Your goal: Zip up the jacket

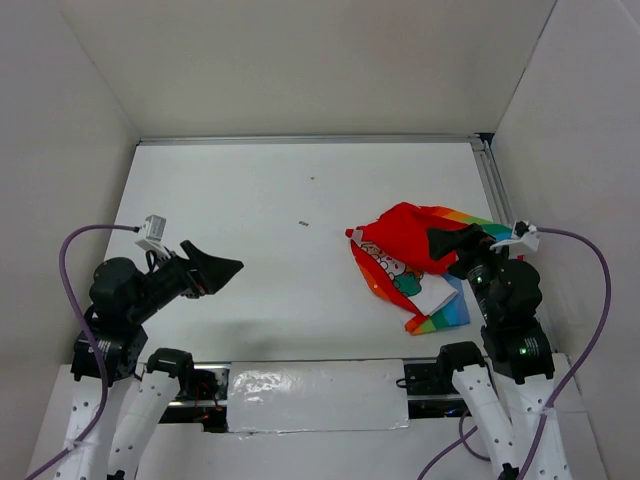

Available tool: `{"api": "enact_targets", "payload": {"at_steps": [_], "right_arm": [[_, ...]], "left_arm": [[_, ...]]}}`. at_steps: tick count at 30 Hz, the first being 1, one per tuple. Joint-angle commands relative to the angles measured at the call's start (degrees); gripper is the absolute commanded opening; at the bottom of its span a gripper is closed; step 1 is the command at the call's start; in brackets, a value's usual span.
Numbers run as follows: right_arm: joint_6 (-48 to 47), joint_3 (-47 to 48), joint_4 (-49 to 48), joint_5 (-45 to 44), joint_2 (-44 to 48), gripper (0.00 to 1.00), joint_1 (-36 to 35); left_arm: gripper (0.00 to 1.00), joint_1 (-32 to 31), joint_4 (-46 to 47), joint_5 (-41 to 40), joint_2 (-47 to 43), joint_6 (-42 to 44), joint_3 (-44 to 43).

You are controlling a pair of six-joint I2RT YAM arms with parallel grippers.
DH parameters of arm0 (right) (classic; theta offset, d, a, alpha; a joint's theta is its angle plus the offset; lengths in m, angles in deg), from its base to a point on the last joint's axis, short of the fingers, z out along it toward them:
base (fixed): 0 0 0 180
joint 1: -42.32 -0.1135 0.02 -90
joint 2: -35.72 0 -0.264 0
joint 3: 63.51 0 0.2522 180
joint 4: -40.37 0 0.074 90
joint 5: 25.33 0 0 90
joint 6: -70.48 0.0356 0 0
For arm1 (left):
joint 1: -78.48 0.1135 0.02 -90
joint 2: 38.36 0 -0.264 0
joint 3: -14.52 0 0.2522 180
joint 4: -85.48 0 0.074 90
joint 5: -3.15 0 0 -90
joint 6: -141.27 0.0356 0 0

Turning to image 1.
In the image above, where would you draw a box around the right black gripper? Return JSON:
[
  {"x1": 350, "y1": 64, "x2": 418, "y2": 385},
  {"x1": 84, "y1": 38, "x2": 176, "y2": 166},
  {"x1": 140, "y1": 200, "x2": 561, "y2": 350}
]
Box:
[{"x1": 425, "y1": 220, "x2": 516, "y2": 320}]

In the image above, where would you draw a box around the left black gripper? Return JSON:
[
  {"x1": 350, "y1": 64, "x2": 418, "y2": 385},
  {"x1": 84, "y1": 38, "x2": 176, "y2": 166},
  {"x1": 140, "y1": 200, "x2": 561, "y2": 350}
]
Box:
[{"x1": 129, "y1": 238, "x2": 243, "y2": 322}]

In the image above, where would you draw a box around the colourful rainbow kids jacket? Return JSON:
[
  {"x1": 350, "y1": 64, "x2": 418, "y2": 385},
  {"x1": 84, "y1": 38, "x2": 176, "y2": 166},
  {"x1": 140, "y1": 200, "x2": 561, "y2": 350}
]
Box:
[{"x1": 345, "y1": 202, "x2": 511, "y2": 336}]

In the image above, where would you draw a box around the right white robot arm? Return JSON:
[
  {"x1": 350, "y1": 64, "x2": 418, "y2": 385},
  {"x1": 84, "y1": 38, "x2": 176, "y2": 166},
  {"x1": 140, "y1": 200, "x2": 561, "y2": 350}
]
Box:
[{"x1": 427, "y1": 224, "x2": 572, "y2": 479}]

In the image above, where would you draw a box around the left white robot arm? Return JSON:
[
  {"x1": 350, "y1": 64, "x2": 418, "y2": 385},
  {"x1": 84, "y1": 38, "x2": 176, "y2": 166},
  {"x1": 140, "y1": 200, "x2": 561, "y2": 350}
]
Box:
[{"x1": 54, "y1": 240, "x2": 244, "y2": 479}]

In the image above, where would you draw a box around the white taped front panel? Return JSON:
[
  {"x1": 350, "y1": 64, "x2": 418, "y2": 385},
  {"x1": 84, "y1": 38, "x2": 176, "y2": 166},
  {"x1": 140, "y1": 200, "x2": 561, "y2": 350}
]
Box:
[{"x1": 227, "y1": 360, "x2": 410, "y2": 433}]

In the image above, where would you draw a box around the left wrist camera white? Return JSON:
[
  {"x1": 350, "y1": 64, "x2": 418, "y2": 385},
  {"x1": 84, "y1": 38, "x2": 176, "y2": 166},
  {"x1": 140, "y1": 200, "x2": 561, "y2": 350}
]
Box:
[{"x1": 135, "y1": 215, "x2": 170, "y2": 258}]

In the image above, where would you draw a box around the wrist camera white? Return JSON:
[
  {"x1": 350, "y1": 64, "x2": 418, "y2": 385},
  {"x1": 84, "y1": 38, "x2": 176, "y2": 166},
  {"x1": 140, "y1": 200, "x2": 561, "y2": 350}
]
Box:
[
  {"x1": 490, "y1": 220, "x2": 540, "y2": 257},
  {"x1": 135, "y1": 215, "x2": 170, "y2": 258}
]

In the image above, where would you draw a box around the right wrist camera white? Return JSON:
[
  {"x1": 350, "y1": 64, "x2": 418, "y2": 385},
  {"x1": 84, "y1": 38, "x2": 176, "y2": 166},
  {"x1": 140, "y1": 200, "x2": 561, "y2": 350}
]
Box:
[{"x1": 490, "y1": 220, "x2": 540, "y2": 257}]

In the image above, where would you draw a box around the aluminium frame rail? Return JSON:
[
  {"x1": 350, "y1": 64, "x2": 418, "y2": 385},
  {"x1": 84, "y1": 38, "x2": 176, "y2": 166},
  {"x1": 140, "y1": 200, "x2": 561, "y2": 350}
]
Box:
[{"x1": 137, "y1": 132, "x2": 556, "y2": 351}]

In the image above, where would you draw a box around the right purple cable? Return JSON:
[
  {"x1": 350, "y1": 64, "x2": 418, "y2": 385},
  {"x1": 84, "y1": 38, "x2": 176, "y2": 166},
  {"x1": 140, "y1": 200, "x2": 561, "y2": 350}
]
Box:
[{"x1": 417, "y1": 227, "x2": 612, "y2": 480}]

